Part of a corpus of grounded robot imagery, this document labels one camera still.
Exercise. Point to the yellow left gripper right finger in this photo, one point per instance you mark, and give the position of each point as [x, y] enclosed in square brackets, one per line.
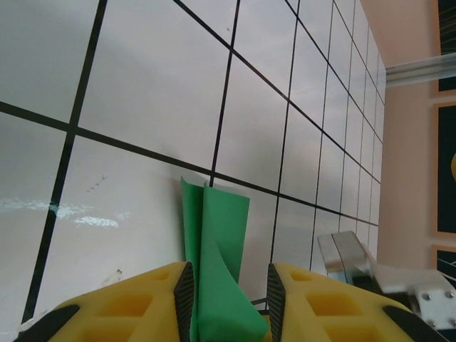
[331, 313]

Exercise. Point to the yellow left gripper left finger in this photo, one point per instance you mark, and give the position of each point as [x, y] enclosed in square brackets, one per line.
[117, 313]

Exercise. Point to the aluminium corner post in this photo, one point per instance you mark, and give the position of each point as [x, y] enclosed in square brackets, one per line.
[420, 71]

